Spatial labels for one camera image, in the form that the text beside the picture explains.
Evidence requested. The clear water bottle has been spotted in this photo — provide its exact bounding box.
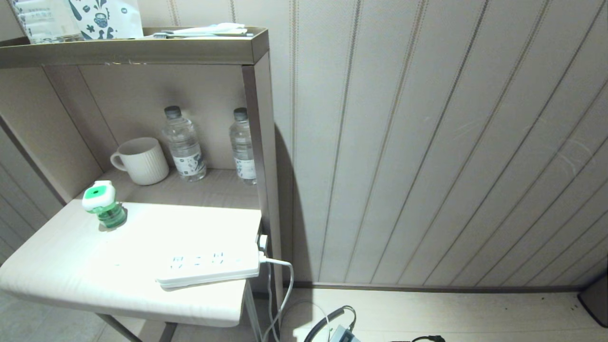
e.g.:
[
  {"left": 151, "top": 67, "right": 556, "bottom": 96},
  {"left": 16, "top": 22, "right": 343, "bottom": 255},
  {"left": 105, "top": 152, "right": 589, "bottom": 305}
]
[
  {"left": 229, "top": 107, "right": 258, "bottom": 186},
  {"left": 163, "top": 106, "right": 208, "bottom": 182}
]

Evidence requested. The wrapped toothbrush kit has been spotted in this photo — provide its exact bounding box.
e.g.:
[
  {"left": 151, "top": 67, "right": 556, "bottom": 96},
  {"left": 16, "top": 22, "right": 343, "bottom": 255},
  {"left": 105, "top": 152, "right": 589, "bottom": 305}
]
[{"left": 152, "top": 22, "right": 255, "bottom": 39}]

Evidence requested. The clear plastic package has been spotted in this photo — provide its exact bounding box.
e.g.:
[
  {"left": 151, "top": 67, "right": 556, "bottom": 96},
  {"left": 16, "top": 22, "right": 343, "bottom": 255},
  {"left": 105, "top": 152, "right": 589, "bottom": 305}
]
[{"left": 11, "top": 0, "right": 84, "bottom": 45}]

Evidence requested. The white side table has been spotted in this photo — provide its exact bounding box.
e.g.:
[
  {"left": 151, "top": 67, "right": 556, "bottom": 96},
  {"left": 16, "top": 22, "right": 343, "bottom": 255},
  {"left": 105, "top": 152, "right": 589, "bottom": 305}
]
[{"left": 0, "top": 199, "right": 263, "bottom": 342}]

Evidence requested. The white ribbed mug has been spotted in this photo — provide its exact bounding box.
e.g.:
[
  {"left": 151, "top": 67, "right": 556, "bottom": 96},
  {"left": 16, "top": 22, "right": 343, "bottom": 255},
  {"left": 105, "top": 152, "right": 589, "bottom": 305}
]
[{"left": 110, "top": 137, "right": 170, "bottom": 186}]

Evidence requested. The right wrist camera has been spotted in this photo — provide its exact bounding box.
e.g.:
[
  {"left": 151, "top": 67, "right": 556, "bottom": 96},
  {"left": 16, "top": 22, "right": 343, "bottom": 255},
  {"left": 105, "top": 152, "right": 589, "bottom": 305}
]
[{"left": 330, "top": 324, "right": 362, "bottom": 342}]

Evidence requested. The white power strip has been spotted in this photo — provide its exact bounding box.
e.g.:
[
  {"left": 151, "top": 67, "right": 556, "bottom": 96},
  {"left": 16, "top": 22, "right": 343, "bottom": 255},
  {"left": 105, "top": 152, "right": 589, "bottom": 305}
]
[{"left": 155, "top": 247, "right": 261, "bottom": 290}]

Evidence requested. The green white mosquito repellent device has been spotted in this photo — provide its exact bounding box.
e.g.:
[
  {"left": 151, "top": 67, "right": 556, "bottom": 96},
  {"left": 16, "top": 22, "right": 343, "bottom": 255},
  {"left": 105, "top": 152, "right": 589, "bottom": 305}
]
[{"left": 82, "top": 180, "right": 128, "bottom": 230}]

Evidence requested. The brown baseboard strip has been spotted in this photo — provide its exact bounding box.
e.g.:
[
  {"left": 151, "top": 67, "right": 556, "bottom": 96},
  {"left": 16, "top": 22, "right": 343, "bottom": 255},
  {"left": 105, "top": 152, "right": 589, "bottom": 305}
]
[{"left": 291, "top": 281, "right": 586, "bottom": 293}]

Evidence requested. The beige shelf unit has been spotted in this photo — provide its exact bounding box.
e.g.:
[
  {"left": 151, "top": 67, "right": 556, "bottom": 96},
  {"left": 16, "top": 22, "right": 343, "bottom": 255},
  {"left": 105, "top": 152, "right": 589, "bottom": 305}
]
[{"left": 0, "top": 26, "right": 285, "bottom": 295}]

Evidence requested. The white power strip cable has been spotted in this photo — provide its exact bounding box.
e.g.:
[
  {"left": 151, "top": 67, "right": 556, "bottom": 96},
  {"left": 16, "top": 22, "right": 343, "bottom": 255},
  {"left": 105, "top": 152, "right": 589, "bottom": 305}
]
[{"left": 259, "top": 257, "right": 295, "bottom": 342}]

